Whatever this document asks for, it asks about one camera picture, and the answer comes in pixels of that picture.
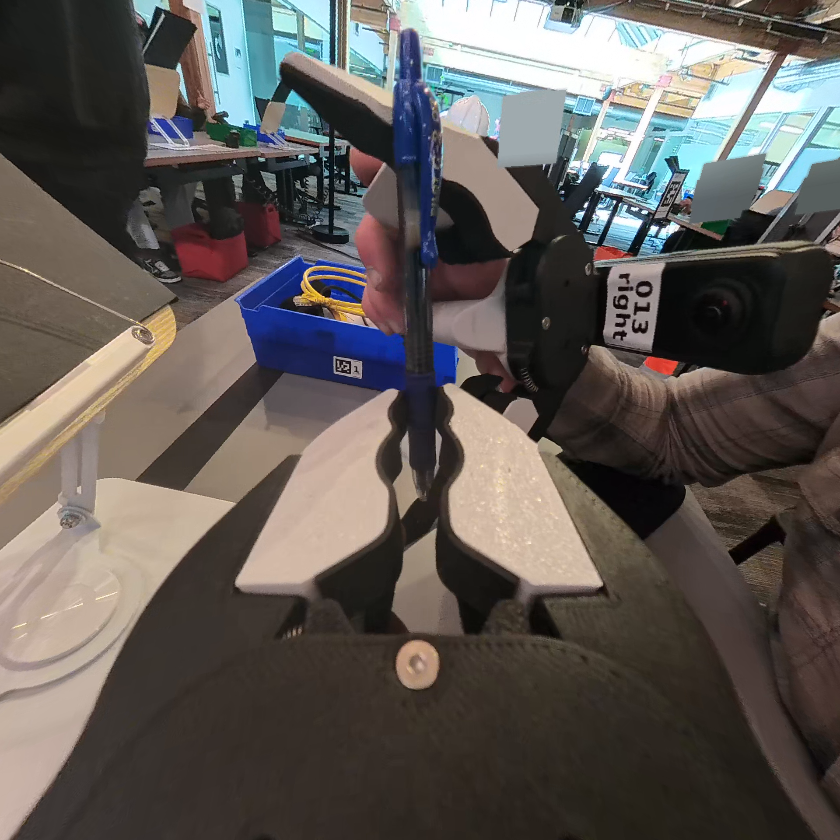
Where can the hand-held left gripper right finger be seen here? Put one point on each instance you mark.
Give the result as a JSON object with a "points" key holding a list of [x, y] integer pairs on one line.
{"points": [[518, 505]]}

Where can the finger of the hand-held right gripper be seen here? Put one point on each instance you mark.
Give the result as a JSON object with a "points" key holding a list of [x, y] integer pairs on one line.
{"points": [[382, 197], [472, 170]]}

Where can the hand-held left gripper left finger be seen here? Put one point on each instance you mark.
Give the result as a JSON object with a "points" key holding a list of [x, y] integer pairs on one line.
{"points": [[321, 505]]}

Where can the blue plastic bin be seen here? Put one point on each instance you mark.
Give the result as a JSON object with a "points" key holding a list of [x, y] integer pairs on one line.
{"points": [[295, 341]]}

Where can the blue pen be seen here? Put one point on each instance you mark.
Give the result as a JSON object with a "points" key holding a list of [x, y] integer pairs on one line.
{"points": [[420, 367]]}

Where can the person's right forearm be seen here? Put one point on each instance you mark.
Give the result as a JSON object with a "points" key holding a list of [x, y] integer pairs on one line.
{"points": [[689, 420]]}

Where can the person's right hand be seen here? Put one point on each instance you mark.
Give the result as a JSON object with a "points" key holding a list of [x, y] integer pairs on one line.
{"points": [[387, 275]]}

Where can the white hard hat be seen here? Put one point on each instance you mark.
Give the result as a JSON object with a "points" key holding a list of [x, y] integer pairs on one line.
{"points": [[476, 115]]}

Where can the black pole stand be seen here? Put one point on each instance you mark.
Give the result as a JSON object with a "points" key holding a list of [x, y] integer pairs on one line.
{"points": [[341, 131]]}

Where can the red storage box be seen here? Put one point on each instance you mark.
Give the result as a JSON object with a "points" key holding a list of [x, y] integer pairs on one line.
{"points": [[210, 256], [261, 226]]}

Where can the green bin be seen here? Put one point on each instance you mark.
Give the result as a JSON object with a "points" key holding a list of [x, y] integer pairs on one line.
{"points": [[233, 134]]}

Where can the long wooden desk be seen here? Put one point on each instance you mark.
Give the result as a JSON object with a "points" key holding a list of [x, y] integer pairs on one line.
{"points": [[216, 154]]}

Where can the ceiling projector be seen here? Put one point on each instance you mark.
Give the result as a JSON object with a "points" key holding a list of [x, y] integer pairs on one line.
{"points": [[564, 13]]}

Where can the small blue bin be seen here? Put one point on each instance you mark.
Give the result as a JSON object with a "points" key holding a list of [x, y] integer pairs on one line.
{"points": [[174, 124]]}

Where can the small tan board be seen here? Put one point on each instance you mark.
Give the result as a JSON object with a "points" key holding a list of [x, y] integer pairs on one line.
{"points": [[161, 88]]}

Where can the person's plaid shirt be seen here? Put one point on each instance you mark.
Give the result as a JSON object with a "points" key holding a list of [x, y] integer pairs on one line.
{"points": [[814, 623]]}

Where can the grey-topped wooden board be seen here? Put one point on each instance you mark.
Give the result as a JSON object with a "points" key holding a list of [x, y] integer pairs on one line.
{"points": [[59, 315]]}

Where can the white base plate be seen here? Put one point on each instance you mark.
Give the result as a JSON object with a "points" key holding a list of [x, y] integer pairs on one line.
{"points": [[164, 525]]}

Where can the white stand bracket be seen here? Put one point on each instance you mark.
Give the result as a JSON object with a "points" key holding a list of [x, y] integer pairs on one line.
{"points": [[79, 472]]}

